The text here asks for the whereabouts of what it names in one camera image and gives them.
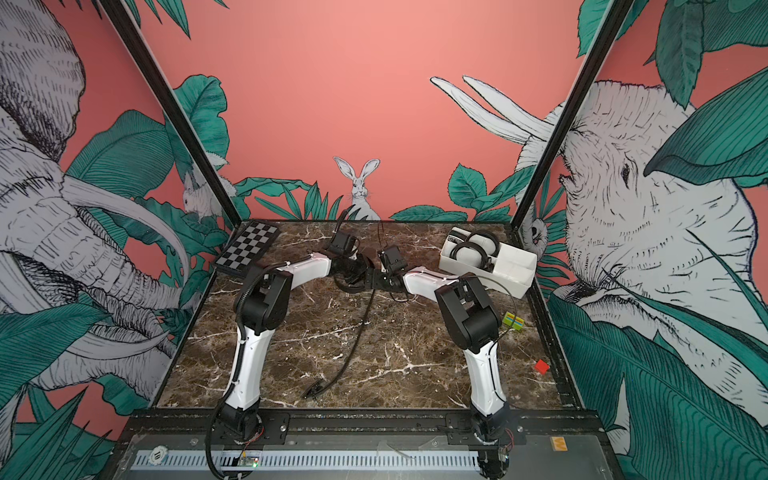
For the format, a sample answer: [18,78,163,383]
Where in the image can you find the orange warning sticker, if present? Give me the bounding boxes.
[550,436,568,452]

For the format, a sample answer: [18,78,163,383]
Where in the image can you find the green yellow block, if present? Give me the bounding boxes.
[502,311,525,331]

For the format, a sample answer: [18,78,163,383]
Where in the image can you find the long black belt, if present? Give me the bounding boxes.
[302,206,385,400]

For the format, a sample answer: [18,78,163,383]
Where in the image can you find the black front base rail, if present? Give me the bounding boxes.
[118,408,610,447]

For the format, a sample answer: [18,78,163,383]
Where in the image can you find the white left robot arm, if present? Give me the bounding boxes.
[213,230,371,443]

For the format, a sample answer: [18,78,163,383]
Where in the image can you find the white slotted cable duct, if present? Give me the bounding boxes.
[130,450,480,473]

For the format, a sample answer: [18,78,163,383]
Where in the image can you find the black frame post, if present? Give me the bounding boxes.
[99,0,242,227]
[510,0,633,231]

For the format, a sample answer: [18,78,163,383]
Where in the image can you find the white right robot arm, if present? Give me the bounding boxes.
[372,246,510,444]

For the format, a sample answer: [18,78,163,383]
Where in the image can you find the black frame post left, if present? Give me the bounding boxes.
[99,0,242,227]

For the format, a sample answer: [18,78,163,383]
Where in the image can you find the white divided storage box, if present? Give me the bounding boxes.
[439,232,538,299]

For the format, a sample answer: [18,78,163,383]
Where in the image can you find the black frame post right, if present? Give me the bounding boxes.
[510,0,633,231]

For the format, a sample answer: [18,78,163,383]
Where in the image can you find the black belt with metal buckle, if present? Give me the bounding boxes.
[450,227,501,257]

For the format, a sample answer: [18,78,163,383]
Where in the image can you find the red cube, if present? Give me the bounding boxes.
[534,360,550,375]

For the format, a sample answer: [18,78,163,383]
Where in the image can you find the black white checkerboard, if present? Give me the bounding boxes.
[214,220,280,278]

